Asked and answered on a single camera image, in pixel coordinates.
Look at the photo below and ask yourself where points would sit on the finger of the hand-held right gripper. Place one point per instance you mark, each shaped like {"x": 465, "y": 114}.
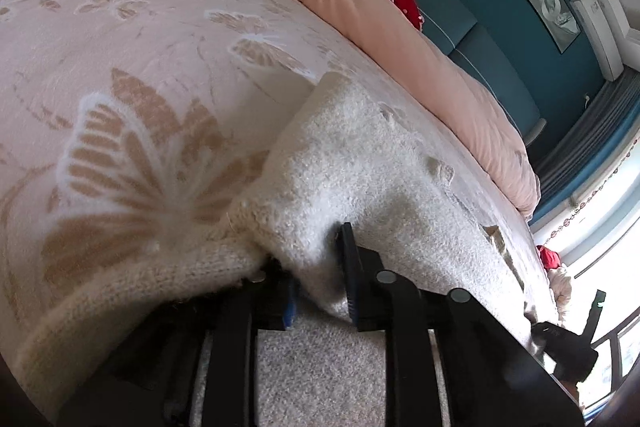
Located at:
{"x": 595, "y": 314}

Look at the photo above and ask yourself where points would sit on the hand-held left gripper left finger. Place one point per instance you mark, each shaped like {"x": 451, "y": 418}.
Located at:
{"x": 282, "y": 307}

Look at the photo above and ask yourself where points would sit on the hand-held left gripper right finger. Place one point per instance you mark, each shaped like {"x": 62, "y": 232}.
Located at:
{"x": 352, "y": 277}

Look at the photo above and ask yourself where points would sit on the cream knitted sweater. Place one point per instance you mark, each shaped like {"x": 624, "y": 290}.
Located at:
{"x": 350, "y": 167}

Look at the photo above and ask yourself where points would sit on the white crumpled cloth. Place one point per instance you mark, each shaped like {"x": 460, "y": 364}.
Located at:
{"x": 560, "y": 287}

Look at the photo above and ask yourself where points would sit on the small red cloth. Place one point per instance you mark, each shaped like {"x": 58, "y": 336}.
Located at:
{"x": 550, "y": 257}

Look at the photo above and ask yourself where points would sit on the grey curtain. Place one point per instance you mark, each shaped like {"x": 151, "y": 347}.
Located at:
{"x": 590, "y": 132}

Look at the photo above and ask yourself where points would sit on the pink duvet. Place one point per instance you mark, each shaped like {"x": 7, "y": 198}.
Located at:
{"x": 400, "y": 47}

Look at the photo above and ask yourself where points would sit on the white air conditioner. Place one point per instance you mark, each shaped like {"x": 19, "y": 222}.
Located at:
{"x": 597, "y": 32}

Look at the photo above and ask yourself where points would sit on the teal padded headboard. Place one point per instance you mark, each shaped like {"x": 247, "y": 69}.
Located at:
{"x": 450, "y": 7}

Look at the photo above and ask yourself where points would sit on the pink floral blanket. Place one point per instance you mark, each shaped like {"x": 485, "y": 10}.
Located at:
{"x": 125, "y": 57}

